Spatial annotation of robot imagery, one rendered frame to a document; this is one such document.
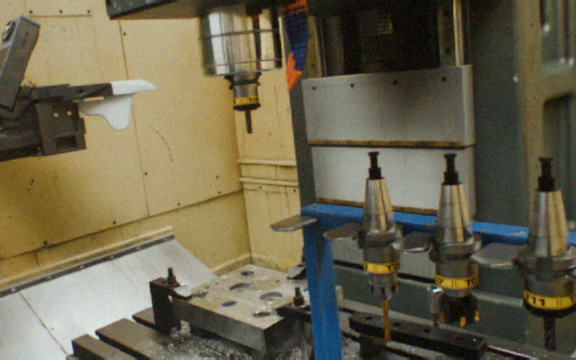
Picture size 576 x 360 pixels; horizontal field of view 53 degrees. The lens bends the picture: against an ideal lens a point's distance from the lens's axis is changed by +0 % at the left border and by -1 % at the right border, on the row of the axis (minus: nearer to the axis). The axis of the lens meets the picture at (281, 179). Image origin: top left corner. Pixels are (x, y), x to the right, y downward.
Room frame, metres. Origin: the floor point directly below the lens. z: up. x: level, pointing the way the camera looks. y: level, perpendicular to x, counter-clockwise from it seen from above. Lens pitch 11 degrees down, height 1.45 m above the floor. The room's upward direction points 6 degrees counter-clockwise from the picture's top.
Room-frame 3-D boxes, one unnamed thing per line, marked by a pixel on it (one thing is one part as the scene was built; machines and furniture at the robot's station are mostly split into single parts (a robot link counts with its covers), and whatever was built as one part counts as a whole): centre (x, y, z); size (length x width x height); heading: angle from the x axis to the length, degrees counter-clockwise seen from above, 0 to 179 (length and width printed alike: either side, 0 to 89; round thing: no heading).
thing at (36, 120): (0.69, 0.29, 1.42); 0.12 x 0.08 x 0.09; 134
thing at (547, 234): (0.59, -0.28, 1.26); 0.04 x 0.04 x 0.07
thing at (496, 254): (0.63, -0.24, 1.21); 0.07 x 0.05 x 0.01; 134
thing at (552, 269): (0.59, -0.28, 1.21); 0.06 x 0.06 x 0.03
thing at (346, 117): (1.44, -0.27, 1.16); 0.48 x 0.05 x 0.51; 44
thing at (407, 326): (0.97, -0.21, 0.93); 0.26 x 0.05 x 0.06; 49
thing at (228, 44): (1.13, 0.05, 1.51); 0.16 x 0.16 x 0.12
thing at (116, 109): (0.71, 0.19, 1.43); 0.09 x 0.03 x 0.06; 98
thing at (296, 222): (0.86, -0.01, 1.21); 0.07 x 0.05 x 0.01; 134
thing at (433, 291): (1.00, -0.26, 0.96); 0.03 x 0.03 x 0.13
